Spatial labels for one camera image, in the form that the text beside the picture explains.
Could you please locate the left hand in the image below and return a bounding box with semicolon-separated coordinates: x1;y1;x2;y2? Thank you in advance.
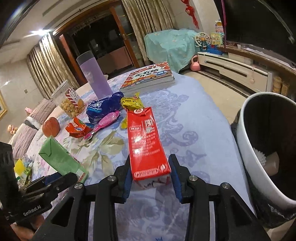
11;214;45;241

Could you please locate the framed wall picture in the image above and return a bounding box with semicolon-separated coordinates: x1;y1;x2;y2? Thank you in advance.
0;92;8;119

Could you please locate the pink striped sofa cushion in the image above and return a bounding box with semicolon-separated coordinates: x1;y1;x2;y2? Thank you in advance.
30;99;56;124

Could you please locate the clear jar of snacks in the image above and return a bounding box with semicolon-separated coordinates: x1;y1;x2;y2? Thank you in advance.
51;80;85;118

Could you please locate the red apple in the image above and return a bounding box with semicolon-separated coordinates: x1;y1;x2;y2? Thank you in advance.
42;117;60;137

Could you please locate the floral tablecloth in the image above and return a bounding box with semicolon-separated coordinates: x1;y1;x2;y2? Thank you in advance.
28;73;268;240

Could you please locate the yellow toy item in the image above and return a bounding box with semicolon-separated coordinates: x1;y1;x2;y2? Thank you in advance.
14;159;26;176

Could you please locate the red snack wrapper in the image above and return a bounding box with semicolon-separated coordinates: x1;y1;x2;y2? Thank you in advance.
65;117;93;138

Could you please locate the red drink carton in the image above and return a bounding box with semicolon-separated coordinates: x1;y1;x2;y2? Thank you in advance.
127;107;171;189

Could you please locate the white trash bin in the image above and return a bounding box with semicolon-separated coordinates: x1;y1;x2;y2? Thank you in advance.
236;92;295;209

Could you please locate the teal cloth-covered furniture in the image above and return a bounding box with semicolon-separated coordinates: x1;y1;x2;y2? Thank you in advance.
144;29;199;73

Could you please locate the toy ferris wheel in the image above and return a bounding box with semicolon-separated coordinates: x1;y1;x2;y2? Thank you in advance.
195;32;211;52

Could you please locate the white tissue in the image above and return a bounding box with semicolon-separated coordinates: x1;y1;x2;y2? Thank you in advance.
253;148;266;167

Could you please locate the white TV cabinet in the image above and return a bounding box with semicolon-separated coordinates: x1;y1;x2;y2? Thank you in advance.
198;52;273;92

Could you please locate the pink kettlebell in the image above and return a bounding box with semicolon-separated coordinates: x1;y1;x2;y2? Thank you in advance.
190;55;201;72

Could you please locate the red Chinese knot decoration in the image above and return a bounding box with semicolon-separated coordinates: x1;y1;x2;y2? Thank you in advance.
181;0;199;29

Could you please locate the colourful book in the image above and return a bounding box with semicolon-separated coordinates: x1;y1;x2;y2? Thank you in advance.
120;61;175;93

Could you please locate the beige curtain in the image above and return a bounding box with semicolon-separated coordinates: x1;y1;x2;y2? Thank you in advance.
27;33;79;99

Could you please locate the black television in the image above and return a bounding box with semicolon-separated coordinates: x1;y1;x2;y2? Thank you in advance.
214;0;296;62

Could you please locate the pink hairbrush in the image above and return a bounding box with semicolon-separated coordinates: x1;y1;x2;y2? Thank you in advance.
84;110;120;141

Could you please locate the yellow snack packet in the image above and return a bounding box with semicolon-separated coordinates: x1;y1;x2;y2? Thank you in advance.
120;92;144;111

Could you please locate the green drink carton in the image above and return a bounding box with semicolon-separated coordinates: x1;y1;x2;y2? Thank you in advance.
39;136;89;183

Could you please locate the blue cookie wrapper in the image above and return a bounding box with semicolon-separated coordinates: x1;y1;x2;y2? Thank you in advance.
86;91;124;124

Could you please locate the purple tumbler bottle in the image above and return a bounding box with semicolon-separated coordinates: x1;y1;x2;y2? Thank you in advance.
76;51;113;99

